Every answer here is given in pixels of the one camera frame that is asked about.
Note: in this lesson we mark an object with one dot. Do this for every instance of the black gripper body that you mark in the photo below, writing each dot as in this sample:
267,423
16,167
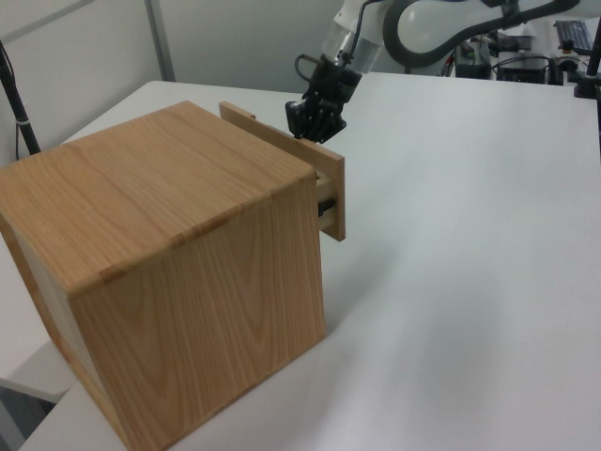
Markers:
334,80

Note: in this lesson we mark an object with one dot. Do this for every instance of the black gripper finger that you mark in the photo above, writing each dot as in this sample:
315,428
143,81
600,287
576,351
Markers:
328,123
300,117

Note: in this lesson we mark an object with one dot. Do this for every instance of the light wooden drawer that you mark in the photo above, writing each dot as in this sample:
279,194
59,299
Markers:
324,162

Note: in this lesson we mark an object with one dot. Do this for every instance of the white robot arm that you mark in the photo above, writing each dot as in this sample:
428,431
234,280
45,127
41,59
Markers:
418,21

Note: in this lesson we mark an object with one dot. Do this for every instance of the background lab electronics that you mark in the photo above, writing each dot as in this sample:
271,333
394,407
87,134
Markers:
516,66

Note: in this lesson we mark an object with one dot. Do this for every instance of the oak wooden cabinet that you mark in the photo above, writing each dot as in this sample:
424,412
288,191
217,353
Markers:
155,263

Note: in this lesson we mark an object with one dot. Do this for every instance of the black keyboard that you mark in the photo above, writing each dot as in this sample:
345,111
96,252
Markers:
573,35

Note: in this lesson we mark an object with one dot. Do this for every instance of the black tripod pole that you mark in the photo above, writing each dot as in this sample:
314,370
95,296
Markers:
19,113

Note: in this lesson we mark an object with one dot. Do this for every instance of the black table clamp mount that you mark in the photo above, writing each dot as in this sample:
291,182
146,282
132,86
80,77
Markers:
589,80

